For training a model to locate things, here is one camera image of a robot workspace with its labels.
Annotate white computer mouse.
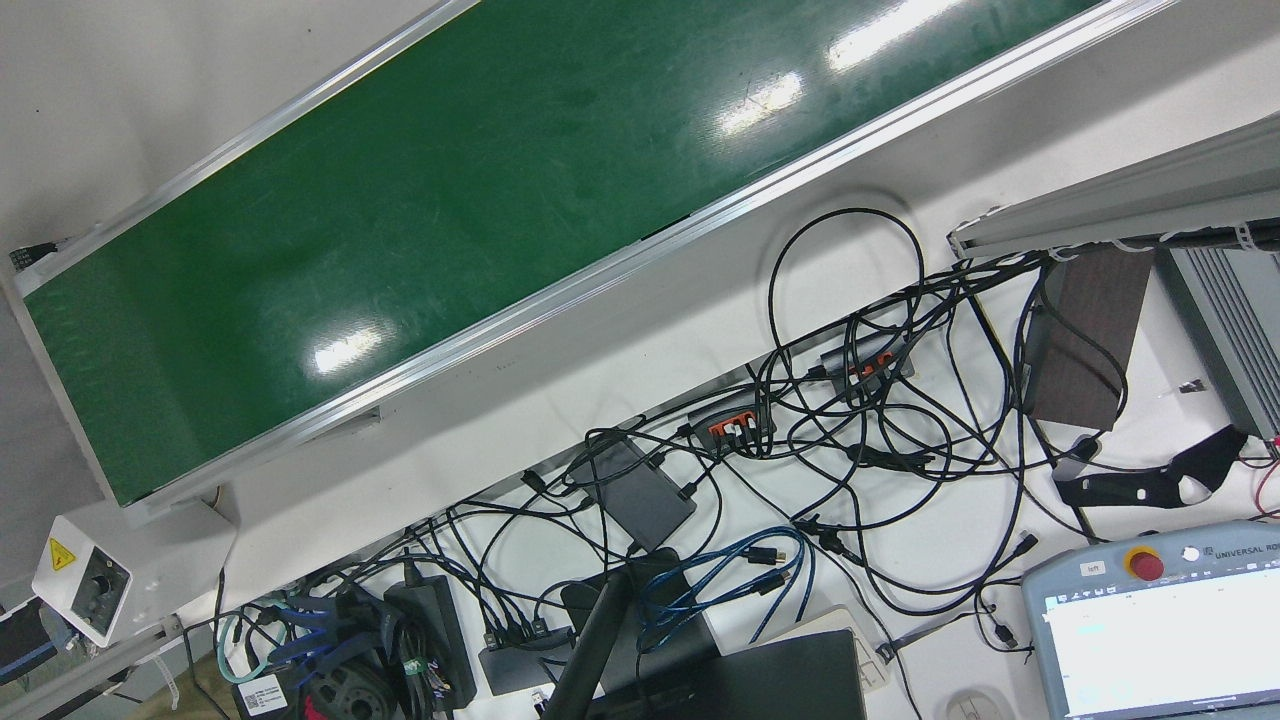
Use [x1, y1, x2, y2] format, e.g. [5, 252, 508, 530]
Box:
[945, 688, 1016, 720]

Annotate aluminium profile beam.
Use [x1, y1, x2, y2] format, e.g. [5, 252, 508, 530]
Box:
[947, 112, 1280, 263]

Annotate white conveyor control box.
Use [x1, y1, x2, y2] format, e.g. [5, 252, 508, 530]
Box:
[32, 498, 238, 648]

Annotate teal cable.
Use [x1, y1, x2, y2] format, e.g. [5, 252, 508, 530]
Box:
[215, 612, 266, 686]

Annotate black looped cable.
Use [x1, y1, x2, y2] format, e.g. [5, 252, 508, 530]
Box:
[768, 208, 926, 351]

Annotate black blue small device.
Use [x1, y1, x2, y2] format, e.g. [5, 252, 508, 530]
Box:
[0, 597, 76, 688]

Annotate blue cable bundle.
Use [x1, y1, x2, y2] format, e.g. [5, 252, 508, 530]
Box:
[637, 527, 801, 651]

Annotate grey UR teach pendant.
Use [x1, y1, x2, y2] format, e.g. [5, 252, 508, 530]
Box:
[1022, 520, 1280, 720]

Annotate white keyboard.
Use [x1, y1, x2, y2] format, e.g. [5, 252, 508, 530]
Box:
[770, 605, 891, 691]

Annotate black multiport hub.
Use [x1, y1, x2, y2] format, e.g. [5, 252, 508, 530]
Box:
[478, 620, 581, 696]

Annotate black round flange disc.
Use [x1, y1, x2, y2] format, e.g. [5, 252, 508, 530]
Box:
[300, 655, 401, 720]

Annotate white labelled small box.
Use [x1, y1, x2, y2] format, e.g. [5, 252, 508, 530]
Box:
[235, 672, 293, 717]

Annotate black USB hub orange ports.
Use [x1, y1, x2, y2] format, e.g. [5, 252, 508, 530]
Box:
[687, 388, 777, 453]
[820, 335, 916, 393]

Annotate aluminium rail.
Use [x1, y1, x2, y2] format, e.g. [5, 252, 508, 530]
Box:
[0, 615, 186, 720]

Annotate grey ribbed aluminium enclosure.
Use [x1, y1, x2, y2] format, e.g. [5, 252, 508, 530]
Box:
[1155, 245, 1280, 441]

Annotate dark grey power adapter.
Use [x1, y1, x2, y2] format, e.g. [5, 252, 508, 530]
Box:
[578, 437, 698, 553]

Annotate black flat bracket strap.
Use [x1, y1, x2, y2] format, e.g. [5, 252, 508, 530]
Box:
[1055, 425, 1251, 511]

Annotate dark brown wooden block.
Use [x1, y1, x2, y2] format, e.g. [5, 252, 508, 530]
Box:
[1025, 248, 1154, 433]

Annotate green conveyor belt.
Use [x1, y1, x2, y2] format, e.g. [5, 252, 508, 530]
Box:
[8, 0, 1181, 526]

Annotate black power brick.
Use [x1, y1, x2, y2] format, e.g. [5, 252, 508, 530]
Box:
[383, 575, 479, 713]

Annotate blue cable black plug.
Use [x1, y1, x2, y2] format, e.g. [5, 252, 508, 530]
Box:
[640, 540, 816, 656]

